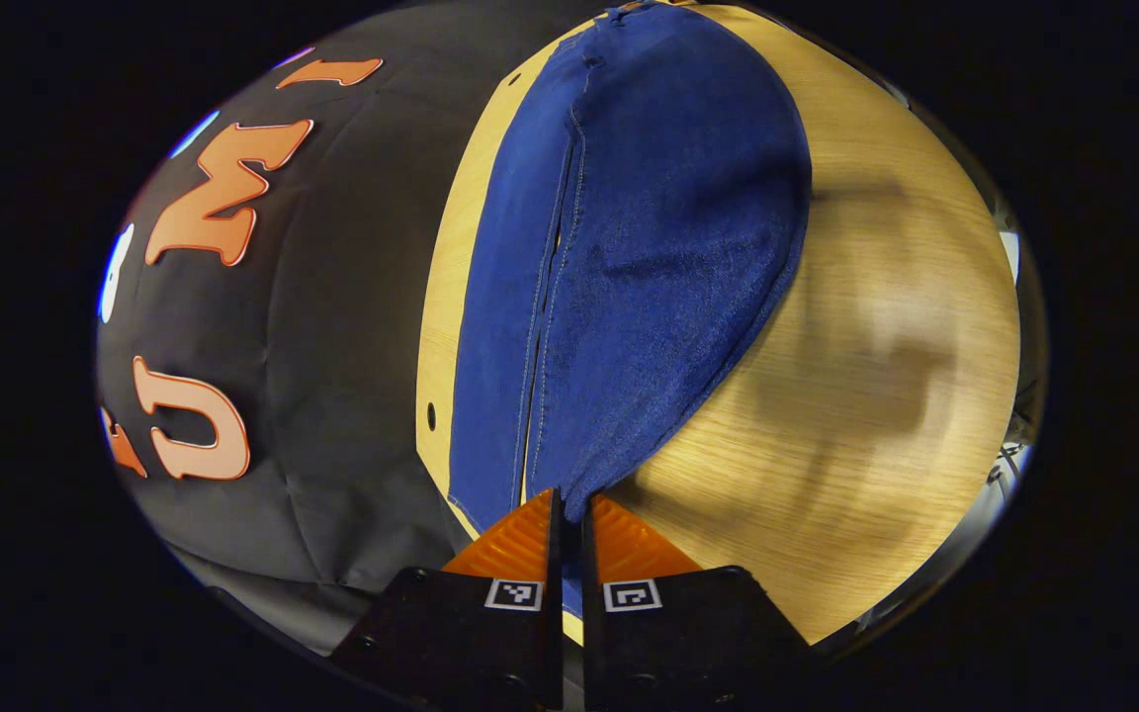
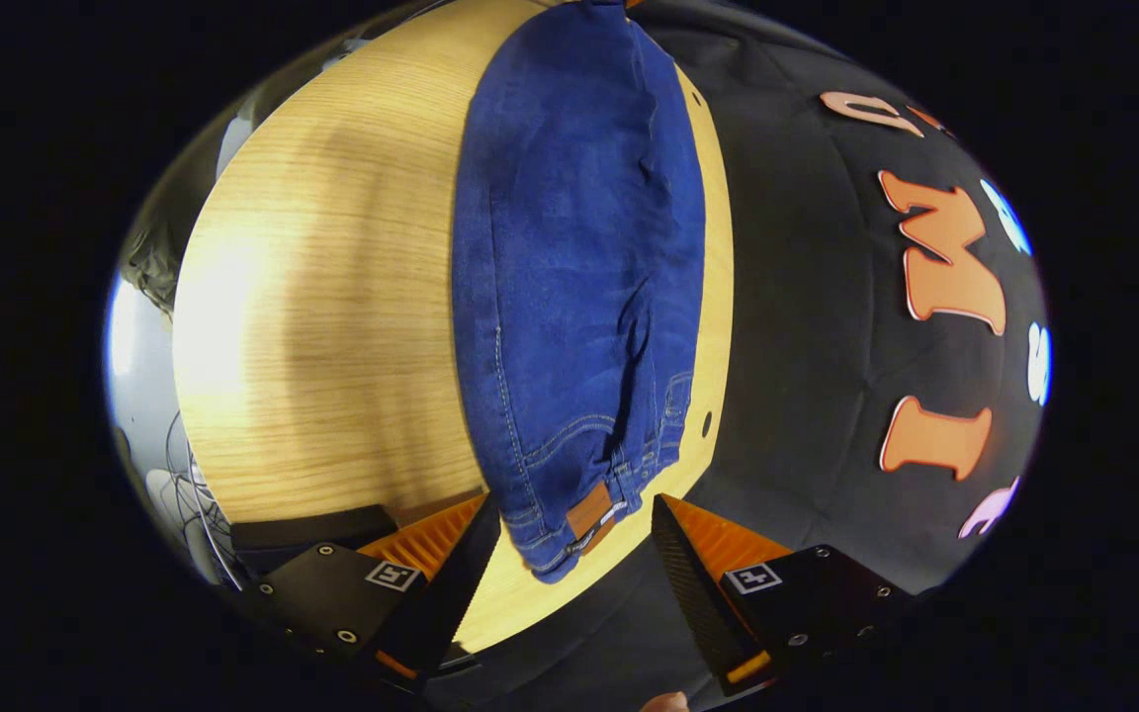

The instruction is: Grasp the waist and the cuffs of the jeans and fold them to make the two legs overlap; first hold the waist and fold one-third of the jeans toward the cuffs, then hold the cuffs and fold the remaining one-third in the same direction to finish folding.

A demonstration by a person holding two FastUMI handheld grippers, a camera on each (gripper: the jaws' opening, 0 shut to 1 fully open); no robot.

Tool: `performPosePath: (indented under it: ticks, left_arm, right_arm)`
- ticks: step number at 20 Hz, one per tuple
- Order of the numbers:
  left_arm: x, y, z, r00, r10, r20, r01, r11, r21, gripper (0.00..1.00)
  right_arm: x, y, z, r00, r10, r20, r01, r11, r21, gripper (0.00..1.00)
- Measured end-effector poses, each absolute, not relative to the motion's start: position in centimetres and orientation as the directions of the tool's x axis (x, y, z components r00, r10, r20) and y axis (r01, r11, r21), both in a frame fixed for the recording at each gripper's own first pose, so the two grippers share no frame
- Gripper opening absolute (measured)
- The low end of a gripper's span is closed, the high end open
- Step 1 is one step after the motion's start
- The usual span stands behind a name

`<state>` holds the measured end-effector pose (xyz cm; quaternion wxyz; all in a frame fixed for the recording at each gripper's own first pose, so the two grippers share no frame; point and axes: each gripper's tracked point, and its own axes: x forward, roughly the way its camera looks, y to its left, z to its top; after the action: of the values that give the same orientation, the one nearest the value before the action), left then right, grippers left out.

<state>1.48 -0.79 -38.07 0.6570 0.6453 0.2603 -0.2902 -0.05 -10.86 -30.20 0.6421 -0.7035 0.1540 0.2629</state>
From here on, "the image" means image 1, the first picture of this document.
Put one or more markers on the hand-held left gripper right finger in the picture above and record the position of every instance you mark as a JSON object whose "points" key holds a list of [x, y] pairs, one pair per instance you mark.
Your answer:
{"points": [[590, 564]]}

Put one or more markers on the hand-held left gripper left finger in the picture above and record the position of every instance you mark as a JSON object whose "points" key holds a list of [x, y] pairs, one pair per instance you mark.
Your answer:
{"points": [[557, 564]]}

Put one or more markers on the blue denim jeans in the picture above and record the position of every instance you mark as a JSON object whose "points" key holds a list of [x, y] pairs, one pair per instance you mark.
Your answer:
{"points": [[649, 247]]}

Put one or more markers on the black backdrop cloth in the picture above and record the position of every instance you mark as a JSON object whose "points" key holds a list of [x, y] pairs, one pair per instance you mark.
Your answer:
{"points": [[352, 297]]}

